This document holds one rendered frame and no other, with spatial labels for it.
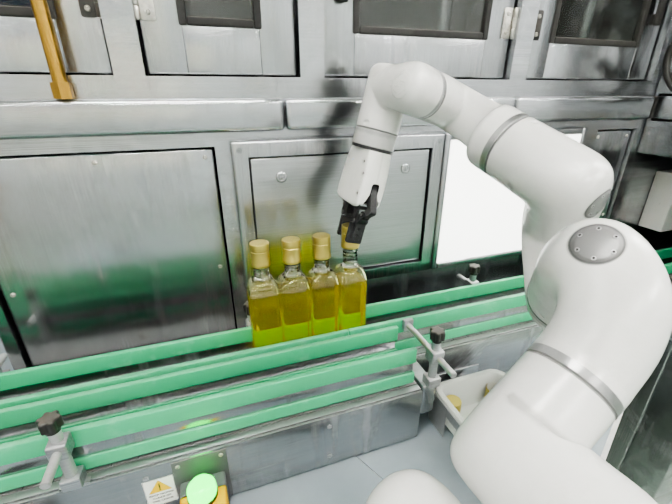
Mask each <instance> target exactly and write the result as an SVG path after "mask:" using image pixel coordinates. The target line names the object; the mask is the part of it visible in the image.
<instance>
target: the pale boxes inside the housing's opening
mask: <svg viewBox="0 0 672 504"><path fill-rule="evenodd" d="M638 225H639V226H642V227H645V228H648V229H652V230H655V231H658V232H664V231H670V230H672V169H671V170H660V171H657V172H656V175H655V178H654V181H653V184H652V186H651V189H650V192H649V195H648V198H647V201H646V204H645V207H644V210H643V213H642V216H641V218H640V221H639V224H638Z"/></svg>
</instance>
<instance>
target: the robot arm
mask: <svg viewBox="0 0 672 504"><path fill-rule="evenodd" d="M404 114H405V115H408V116H410V117H413V118H416V119H419V120H422V121H425V122H427V123H430V124H432V125H435V126H437V127H439V128H441V129H442V130H444V131H445V132H447V133H449V134H450V135H451V136H453V137H454V138H456V139H457V140H459V141H460V142H461V143H463V144H464V145H465V146H466V147H467V149H466V154H467V158H468V160H469V162H470V163H471V164H472V165H474V166H475V167H476V168H478V169H479V170H481V171H482V172H484V173H485V174H487V175H488V176H490V177H491V178H492V179H494V180H495V181H497V182H498V183H500V184H501V185H502V186H504V187H505V188H507V189H508V190H509V191H511V192H512V193H513V194H514V195H516V196H517V197H519V198H520V199H521V200H522V201H524V203H525V204H524V209H523V214H522V222H521V244H522V260H523V273H524V287H525V298H526V306H527V309H528V312H529V314H530V316H531V317H532V319H533V320H534V321H535V322H536V323H537V324H538V325H539V326H540V327H542V328H543V329H544V330H543V332H542V333H541V334H540V335H539V337H538V338H537V339H536V340H535V341H534V342H533V344H532V345H531V346H530V347H529V348H528V349H527V350H526V352H525V353H524V354H523V355H522V356H521V357H520V358H519V359H518V361H517V362H516V363H515V364H514V365H513V366H512V367H511V368H510V369H509V371H508V372H507V373H506V374H505V375H504V376H503V377H502V378H501V379H500V380H499V382H498V383H497V384H496V385H495V386H494V387H493V388H492V389H491V390H490V391H489V393H488V394H487V395H486V396H485V397H484V398H483V399H482V400H481V401H480V403H479V404H478V405H477V406H476V407H475V408H474V409H473V410H472V412H471V413H470V414H469V415H468V416H467V418H466V419H465V420H464V421H463V423H462V424H461V425H460V427H459V428H458V430H457V431H456V433H455V435H454V437H453V439H452V441H451V445H450V456H451V460H452V463H453V465H454V467H455V469H456V471H457V472H458V474H459V475H460V477H461V478H462V479H463V481H464V482H465V483H466V485H467V486H468V487H469V488H470V490H471V491H472V492H473V493H474V494H475V496H476V497H477V498H478V499H479V500H480V502H481V503H482V504H658V503H657V502H656V501H655V500H654V499H653V498H652V497H651V496H649V495H648V494H647V493H646V492H645V491H644V490H643V489H641V488H640V487H639V486H638V485H636V484H635V483H634V482H633V481H631V480H630V479H629V478H627V477H626V476H625V475H623V474H622V473H621V472H619V471H618V470H617V469H615V468H614V467H613V466H611V465H610V464H609V463H608V462H606V461H605V460H604V459H603V458H601V457H600V456H599V455H597V454H596V453H595V452H594V451H592V450H591V449H592V447H593V446H594V445H595V444H596V443H597V442H598V440H599V439H600V438H601V437H602V436H603V434H604V433H605V432H606V431H607V430H608V428H609V427H610V426H611V425H612V424H613V422H614V421H615V420H617V419H618V417H619V416H620V415H621V414H622V412H623V411H624V410H625V409H626V408H627V406H628V405H629V404H630V403H631V401H632V400H633V398H634V397H635V396H636V394H637V393H638V392H639V390H640V389H641V388H642V386H643V385H644V384H645V382H646V381H647V379H648V378H649V377H650V375H651V374H652V372H653V371H654V369H655V368H656V366H657V364H658V363H659V361H660V359H661V357H662V355H663V353H664V351H665V349H666V346H667V344H668V341H669V338H670V335H671V331H672V285H671V281H670V278H669V275H668V273H667V270H666V268H665V266H664V264H663V262H662V260H661V259H660V257H659V256H658V254H657V253H656V251H655V250H654V248H653V247H652V246H651V245H650V244H649V242H648V241H647V240H646V239H645V238H644V237H643V236H642V235H640V234H639V233H638V232H637V231H635V230H634V229H632V228H631V227H629V226H628V225H626V224H624V223H621V222H618V221H615V220H612V219H604V218H599V217H600V215H601V213H602V211H603V209H604V207H605V205H606V203H607V201H608V198H609V196H610V193H611V190H612V187H613V182H614V173H613V169H612V167H611V165H610V163H609V162H608V161H607V160H606V159H605V158H604V157H603V156H602V155H600V154H599V153H597V152H595V151H594V150H592V149H590V148H588V147H587V146H585V145H583V144H581V143H579V142H577V141H576V140H574V139H572V138H570V137H568V136H566V135H565V134H563V133H561V132H558V131H557V130H555V129H553V128H551V127H549V126H547V125H546V124H544V123H542V122H540V121H538V120H536V119H535V118H533V117H531V116H529V115H527V114H525V113H524V112H522V111H520V110H518V109H517V108H515V107H513V106H511V105H508V104H504V105H501V104H499V103H497V102H495V101H493V100H491V99H489V98H487V97H486V96H484V95H482V94H480V93H478V92H477V91H475V90H473V89H471V88H470V87H468V86H466V85H464V84H463V83H461V82H459V81H457V80H456V79H454V78H452V77H451V76H449V75H447V74H445V73H443V72H441V71H439V70H437V69H436V68H434V67H432V66H430V65H428V64H426V63H423V62H420V61H409V62H404V63H400V64H395V65H394V64H390V63H376V64H374V65H373V66H372V68H371V69H370V72H369V75H368V79H367V83H366V87H365V91H364V95H363V100H362V104H361V108H360V112H359V116H358V120H357V124H356V125H357V126H356V128H355V132H354V136H353V140H352V144H351V145H352V147H351V149H350V151H349V154H348V156H347V159H346V162H345V165H344V168H343V172H342V175H341V179H340V182H339V186H338V190H337V193H338V195H339V196H340V197H341V198H342V199H343V201H342V203H343V207H342V210H341V218H340V222H339V226H338V229H337V234H338V235H341V232H342V231H341V229H342V224H343V223H347V222H349V226H348V230H347V234H346V238H345V242H347V243H354V244H360V243H361V241H362V237H363V234H364V230H365V227H366V225H367V224H368V221H369V219H370V218H371V217H373V216H375V215H376V213H377V208H378V207H379V205H380V202H381V200H382V196H383V193H384V189H385V185H386V181H387V176H388V171H389V166H390V159H391V155H393V151H394V147H395V144H396V140H397V136H398V133H399V130H400V126H401V123H402V119H403V116H404ZM363 204H365V205H366V206H367V207H365V206H360V205H363ZM359 210H365V211H362V212H361V213H360V214H359ZM342 214H344V215H342ZM366 504H462V503H461V502H460V501H459V500H458V499H457V498H456V497H455V496H454V495H453V494H452V493H451V491H450V490H449V489H448V488H447V487H445V486H444V485H443V484H442V483H441V482H440V481H439V480H437V479H436V478H435V477H433V476H432V475H430V474H428V473H426V472H423V471H420V470H416V469H404V470H400V471H397V472H394V473H391V474H389V475H388V476H387V477H386V478H384V479H383V480H382V481H381V482H380V483H379V484H378V485H377V486H376V487H375V488H374V489H373V491H372V492H371V494H370V496H369V498H368V499H367V501H366Z"/></svg>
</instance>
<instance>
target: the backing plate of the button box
mask: <svg viewBox="0 0 672 504"><path fill-rule="evenodd" d="M170 465H171V469H172V473H173V477H174V480H175V484H176V488H177V492H178V496H179V500H180V499H181V498H180V486H181V484H182V483H184V482H187V481H191V480H192V479H193V478H195V477H196V476H198V475H200V474H209V475H211V474H214V473H218V472H221V471H224V472H225V475H226V480H227V486H228V492H229V496H232V495H233V488H232V483H231V477H230V471H229V465H228V459H227V453H226V448H224V449H221V450H217V451H213V452H210V453H206V454H203V455H199V456H196V457H192V458H188V459H185V460H181V461H178V462H174V463H171V464H170Z"/></svg>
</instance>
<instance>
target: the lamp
mask: <svg viewBox="0 0 672 504"><path fill-rule="evenodd" d="M217 495H218V488H217V484H216V481H215V479H214V477H213V476H211V475H209V474H200V475H198V476H196V477H195V478H193V479H192V481H191V482H190V483H189V485H188V487H187V500H188V504H213V502H214V501H215V500H216V498H217Z"/></svg>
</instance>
